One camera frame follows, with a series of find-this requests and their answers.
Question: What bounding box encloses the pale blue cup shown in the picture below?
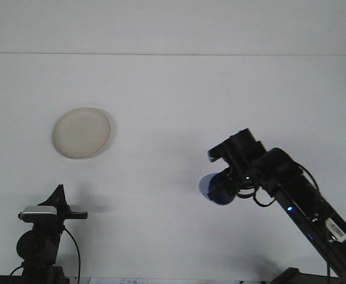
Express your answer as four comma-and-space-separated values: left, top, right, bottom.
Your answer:
198, 173, 236, 206

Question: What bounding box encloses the pale round plate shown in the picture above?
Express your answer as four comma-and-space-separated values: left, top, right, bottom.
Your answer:
52, 106, 112, 160

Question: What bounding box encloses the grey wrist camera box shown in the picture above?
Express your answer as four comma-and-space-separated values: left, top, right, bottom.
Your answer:
18, 206, 58, 223
207, 141, 230, 163

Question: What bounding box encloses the long black arm cable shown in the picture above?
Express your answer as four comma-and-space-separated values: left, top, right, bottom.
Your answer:
62, 227, 82, 280

